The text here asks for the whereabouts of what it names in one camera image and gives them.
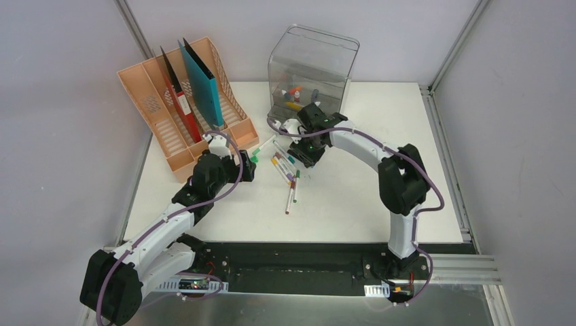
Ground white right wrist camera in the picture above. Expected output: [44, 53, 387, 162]
[274, 118, 302, 134]

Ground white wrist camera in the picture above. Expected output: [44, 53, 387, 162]
[274, 118, 302, 134]
[203, 133, 232, 158]

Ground peach plastic file organizer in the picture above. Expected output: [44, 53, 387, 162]
[118, 37, 259, 182]

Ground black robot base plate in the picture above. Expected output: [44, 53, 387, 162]
[189, 242, 429, 297]

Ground aluminium frame rail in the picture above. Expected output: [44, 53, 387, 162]
[428, 254, 502, 285]

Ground teal folder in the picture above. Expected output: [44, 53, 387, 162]
[179, 38, 225, 130]

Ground white marker purple cap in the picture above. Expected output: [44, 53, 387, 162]
[275, 152, 297, 177]

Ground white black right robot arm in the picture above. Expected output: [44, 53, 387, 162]
[280, 104, 431, 278]

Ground white marker brown cap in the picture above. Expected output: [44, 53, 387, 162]
[285, 180, 296, 215]

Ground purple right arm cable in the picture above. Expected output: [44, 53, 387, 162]
[266, 115, 446, 311]

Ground white marker green cap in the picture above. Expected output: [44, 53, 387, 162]
[292, 170, 301, 203]

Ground smoked clear drawer box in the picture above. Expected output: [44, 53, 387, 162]
[268, 24, 360, 122]

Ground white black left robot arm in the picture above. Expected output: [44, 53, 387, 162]
[79, 150, 256, 325]

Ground red folder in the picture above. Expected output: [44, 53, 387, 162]
[160, 48, 202, 143]

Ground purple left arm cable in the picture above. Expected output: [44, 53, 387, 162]
[95, 130, 245, 326]

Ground white marker yellow caps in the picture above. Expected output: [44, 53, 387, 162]
[270, 158, 293, 184]

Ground red orange small bottle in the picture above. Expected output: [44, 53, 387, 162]
[288, 86, 302, 95]

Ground white marker green caps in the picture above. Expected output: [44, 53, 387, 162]
[252, 134, 277, 156]

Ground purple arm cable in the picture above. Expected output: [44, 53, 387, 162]
[95, 130, 245, 326]
[266, 115, 446, 311]

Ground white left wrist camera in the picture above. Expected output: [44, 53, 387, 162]
[203, 133, 232, 158]

